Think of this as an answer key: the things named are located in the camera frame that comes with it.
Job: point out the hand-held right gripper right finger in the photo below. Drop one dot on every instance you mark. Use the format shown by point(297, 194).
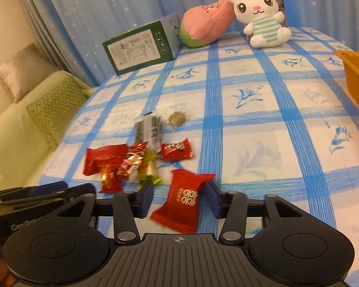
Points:
point(213, 200)

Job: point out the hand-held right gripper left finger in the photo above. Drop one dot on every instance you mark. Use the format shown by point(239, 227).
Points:
point(145, 200)

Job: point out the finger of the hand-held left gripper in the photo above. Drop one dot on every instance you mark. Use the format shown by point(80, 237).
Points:
point(80, 192)
point(49, 187)

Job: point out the red snack packet white print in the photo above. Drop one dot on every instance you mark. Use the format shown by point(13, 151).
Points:
point(184, 200)

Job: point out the red packet gold figure print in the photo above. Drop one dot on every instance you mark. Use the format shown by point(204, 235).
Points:
point(103, 160)

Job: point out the black grey striped snack packet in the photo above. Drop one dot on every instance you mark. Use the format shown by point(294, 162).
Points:
point(148, 128)

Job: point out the brown candy clear wrapper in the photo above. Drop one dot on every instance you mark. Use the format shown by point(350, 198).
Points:
point(176, 118)

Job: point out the yellow green wrapped candy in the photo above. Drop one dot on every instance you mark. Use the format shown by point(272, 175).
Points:
point(148, 169)

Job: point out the red gold twisted candy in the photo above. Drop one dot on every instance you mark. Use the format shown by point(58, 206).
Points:
point(131, 160)

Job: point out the small red candy packet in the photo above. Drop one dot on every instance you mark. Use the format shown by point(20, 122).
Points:
point(176, 149)

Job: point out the light green sofa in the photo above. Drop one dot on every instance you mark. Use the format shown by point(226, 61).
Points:
point(6, 143)

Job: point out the green chevron cushion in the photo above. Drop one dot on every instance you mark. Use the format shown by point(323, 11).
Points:
point(56, 110)

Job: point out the blue checkered floral tablecloth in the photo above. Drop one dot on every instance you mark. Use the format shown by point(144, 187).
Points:
point(257, 119)

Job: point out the beige cushion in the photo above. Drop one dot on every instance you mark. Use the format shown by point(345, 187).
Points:
point(21, 68)

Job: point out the green cardboard box white label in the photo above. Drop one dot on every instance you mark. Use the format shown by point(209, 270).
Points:
point(137, 47)

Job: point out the pink peach plush toy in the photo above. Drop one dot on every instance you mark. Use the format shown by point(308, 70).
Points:
point(203, 21)

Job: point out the white rabbit plush toy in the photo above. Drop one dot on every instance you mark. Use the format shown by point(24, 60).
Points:
point(261, 21)

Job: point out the blue starred curtain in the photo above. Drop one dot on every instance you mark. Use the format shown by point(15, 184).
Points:
point(107, 3)

